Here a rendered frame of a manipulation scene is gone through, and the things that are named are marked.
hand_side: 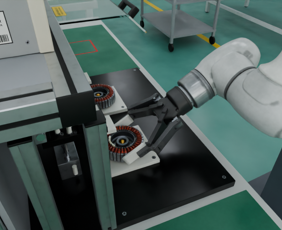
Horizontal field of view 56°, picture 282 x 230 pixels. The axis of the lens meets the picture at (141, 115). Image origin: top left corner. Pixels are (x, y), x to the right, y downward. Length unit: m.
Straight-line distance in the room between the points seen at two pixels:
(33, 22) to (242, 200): 0.57
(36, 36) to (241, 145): 1.71
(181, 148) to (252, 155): 1.22
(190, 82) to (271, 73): 0.19
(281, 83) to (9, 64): 0.48
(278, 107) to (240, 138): 1.46
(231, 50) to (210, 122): 1.44
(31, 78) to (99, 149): 0.15
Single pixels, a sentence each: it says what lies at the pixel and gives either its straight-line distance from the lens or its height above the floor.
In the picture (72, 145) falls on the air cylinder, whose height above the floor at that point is 0.82.
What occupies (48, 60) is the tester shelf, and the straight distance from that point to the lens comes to 0.42.
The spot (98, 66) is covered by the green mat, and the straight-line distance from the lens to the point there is 1.20.
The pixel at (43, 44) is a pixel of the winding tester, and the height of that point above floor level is 1.13.
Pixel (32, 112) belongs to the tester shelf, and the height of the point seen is 1.10.
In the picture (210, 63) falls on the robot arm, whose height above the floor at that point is 0.99.
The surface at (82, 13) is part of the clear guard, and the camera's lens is 0.80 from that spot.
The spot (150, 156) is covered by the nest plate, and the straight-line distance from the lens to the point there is 0.70.
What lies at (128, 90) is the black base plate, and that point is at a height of 0.77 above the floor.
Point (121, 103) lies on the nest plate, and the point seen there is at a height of 0.78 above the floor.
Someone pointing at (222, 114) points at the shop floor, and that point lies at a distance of 2.22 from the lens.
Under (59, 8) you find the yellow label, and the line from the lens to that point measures 0.86.
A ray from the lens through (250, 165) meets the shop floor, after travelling 1.86.
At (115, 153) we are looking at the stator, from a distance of 0.66.
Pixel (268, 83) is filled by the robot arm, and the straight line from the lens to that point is 0.59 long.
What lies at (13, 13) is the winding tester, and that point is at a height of 1.18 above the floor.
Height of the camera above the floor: 1.29
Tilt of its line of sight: 38 degrees down
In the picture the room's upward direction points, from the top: straight up
